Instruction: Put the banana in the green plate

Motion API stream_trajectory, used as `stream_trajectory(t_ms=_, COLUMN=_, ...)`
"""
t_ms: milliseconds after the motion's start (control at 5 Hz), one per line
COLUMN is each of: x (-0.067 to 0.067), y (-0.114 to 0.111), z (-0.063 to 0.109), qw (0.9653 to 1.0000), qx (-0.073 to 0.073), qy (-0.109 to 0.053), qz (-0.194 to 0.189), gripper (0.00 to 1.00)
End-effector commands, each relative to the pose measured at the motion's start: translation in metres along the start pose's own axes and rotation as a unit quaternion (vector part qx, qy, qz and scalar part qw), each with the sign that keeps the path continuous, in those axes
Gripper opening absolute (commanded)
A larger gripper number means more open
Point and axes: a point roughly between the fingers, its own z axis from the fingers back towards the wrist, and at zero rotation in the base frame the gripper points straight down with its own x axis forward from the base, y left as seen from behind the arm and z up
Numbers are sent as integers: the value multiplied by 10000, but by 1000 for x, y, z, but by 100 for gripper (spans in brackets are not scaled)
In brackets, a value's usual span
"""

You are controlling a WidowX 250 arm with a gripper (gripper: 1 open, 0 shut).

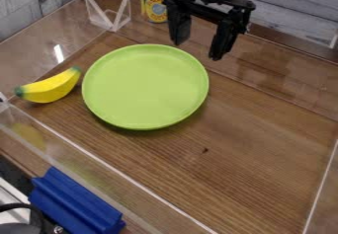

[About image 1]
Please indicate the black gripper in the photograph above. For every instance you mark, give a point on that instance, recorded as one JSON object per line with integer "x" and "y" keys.
{"x": 234, "y": 11}

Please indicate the blue plastic clamp block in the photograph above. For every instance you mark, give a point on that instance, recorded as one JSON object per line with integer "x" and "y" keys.
{"x": 72, "y": 206}

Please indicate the yellow toy banana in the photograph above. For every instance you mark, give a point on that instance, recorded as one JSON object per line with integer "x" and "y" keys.
{"x": 51, "y": 89}

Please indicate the clear acrylic enclosure wall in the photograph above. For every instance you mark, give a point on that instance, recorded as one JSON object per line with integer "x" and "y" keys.
{"x": 37, "y": 148}

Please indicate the clear acrylic corner bracket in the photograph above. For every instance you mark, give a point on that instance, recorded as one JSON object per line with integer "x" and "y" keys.
{"x": 107, "y": 19}

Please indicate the green round plate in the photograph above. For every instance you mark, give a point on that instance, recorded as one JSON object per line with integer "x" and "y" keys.
{"x": 144, "y": 86}

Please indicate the yellow blue labelled can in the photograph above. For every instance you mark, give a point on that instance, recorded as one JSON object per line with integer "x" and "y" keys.
{"x": 155, "y": 10}

